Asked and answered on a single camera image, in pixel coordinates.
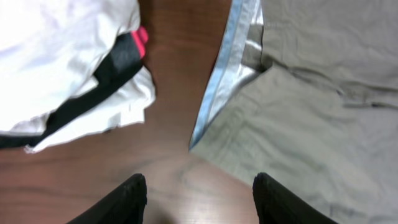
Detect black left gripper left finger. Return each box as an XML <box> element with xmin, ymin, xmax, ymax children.
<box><xmin>68</xmin><ymin>174</ymin><xmax>147</xmax><ymax>224</ymax></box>

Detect white garment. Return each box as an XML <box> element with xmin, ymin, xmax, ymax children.
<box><xmin>1</xmin><ymin>0</ymin><xmax>141</xmax><ymax>134</ymax></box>
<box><xmin>25</xmin><ymin>67</ymin><xmax>155</xmax><ymax>154</ymax></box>

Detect black garment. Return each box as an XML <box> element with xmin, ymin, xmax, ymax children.
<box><xmin>1</xmin><ymin>33</ymin><xmax>143</xmax><ymax>149</ymax></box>

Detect white bottom garment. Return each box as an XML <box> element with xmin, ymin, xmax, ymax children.
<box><xmin>25</xmin><ymin>67</ymin><xmax>155</xmax><ymax>154</ymax></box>

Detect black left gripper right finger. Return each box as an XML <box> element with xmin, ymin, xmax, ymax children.
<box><xmin>252</xmin><ymin>172</ymin><xmax>336</xmax><ymax>224</ymax></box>

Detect red garment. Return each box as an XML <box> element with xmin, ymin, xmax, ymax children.
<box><xmin>131</xmin><ymin>26</ymin><xmax>149</xmax><ymax>59</ymax></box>

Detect khaki grey shorts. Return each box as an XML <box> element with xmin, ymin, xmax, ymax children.
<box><xmin>190</xmin><ymin>0</ymin><xmax>397</xmax><ymax>223</ymax></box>

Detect white top garment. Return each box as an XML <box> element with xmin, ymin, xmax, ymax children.
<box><xmin>1</xmin><ymin>0</ymin><xmax>141</xmax><ymax>134</ymax></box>

